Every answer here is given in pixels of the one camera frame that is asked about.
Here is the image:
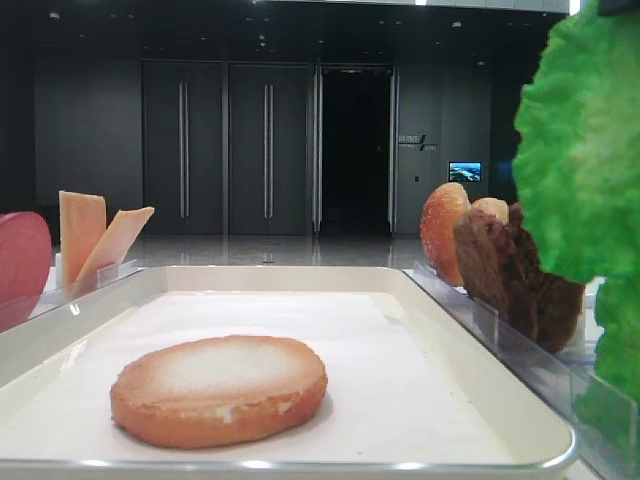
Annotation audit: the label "small wall screen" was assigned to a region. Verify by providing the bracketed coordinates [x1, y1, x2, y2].
[448, 162, 482, 183]

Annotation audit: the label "dark double door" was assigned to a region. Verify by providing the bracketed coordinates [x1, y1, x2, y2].
[143, 62, 223, 235]
[229, 64, 309, 235]

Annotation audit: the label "right orange cheese slice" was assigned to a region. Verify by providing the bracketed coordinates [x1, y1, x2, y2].
[76, 206, 155, 280]

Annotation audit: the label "green lettuce leaf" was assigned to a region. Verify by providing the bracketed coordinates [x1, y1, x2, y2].
[513, 1, 639, 443]

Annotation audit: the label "left orange cheese slice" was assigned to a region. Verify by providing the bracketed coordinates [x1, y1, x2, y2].
[59, 191, 106, 285]

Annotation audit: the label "right brown meat patty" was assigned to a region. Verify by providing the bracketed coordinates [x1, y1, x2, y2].
[508, 203, 585, 353]

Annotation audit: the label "left brown meat patty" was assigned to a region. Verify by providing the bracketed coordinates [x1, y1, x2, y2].
[453, 208, 538, 340]

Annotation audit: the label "right bun slice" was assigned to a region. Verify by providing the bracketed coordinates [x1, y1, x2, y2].
[471, 197, 509, 224]

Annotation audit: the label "clear long rail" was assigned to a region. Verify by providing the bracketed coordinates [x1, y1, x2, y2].
[409, 261, 639, 479]
[1, 260, 139, 332]

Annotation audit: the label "white metal tray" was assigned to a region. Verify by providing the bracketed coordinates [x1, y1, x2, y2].
[1, 266, 578, 479]

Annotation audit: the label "dark double door left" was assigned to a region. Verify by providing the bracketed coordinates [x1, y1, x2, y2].
[143, 62, 223, 235]

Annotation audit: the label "bread slice on tray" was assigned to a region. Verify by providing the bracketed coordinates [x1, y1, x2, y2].
[110, 335, 328, 449]

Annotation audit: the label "dark double door middle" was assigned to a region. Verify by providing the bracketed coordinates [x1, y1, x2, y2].
[229, 64, 309, 235]

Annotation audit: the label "orange cheese slice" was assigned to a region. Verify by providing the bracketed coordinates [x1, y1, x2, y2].
[76, 206, 155, 280]
[59, 191, 106, 285]

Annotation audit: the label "bun slice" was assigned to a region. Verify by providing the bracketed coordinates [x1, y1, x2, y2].
[471, 197, 509, 224]
[420, 182, 471, 287]

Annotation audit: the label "clear left long rail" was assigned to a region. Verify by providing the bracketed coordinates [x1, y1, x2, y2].
[1, 260, 139, 332]

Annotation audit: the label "brown meat patty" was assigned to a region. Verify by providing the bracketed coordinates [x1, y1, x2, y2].
[453, 208, 538, 340]
[508, 203, 585, 353]

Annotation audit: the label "left bun slice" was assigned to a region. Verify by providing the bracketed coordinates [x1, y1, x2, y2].
[420, 182, 471, 287]

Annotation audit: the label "clear right long rail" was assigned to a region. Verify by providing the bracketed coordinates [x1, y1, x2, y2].
[409, 261, 639, 479]

